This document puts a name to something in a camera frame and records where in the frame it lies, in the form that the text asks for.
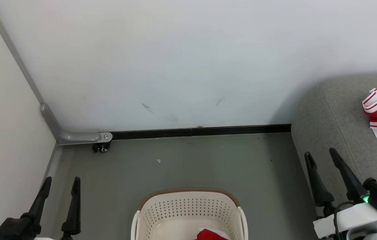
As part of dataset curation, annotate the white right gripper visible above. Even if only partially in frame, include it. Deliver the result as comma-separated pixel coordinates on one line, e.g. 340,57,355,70
304,148,377,239

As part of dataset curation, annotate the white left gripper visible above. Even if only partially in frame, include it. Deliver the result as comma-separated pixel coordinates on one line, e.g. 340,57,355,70
29,177,81,240

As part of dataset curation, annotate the red white garment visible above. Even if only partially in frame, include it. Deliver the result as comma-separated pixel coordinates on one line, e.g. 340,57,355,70
196,228,231,240

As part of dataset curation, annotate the grey fabric sofa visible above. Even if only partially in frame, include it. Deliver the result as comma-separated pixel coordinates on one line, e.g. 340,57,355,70
291,74,377,240

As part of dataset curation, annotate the black caster wheel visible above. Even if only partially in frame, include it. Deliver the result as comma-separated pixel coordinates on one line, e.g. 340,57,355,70
92,141,112,153

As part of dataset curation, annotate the cream perforated laundry basket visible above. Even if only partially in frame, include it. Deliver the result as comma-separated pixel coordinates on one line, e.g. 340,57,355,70
131,188,249,240

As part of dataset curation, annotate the black baseboard strip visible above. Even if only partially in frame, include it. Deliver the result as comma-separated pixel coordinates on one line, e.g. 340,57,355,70
111,124,291,140

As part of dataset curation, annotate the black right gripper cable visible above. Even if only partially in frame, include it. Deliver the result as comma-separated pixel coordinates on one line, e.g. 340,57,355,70
333,200,356,240

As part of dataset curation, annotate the grey metal partition frame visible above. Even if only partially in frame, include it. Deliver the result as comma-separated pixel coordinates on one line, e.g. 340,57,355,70
0,0,113,187

